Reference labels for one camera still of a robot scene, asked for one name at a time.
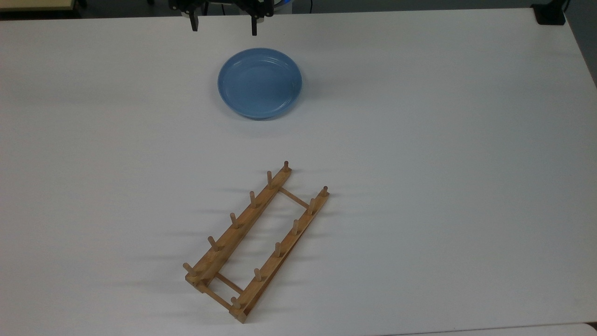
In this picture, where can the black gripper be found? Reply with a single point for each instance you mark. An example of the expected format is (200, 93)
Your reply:
(259, 7)

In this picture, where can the blue round plate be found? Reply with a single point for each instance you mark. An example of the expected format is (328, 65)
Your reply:
(260, 83)

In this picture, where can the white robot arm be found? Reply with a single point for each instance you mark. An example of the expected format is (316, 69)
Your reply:
(282, 3)

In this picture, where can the wooden peg plate rack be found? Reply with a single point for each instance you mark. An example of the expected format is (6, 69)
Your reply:
(233, 235)

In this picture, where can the tan wooden desk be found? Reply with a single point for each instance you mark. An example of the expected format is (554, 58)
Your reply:
(32, 4)

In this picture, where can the black camera pole with clamp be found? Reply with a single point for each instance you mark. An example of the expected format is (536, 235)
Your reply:
(550, 14)

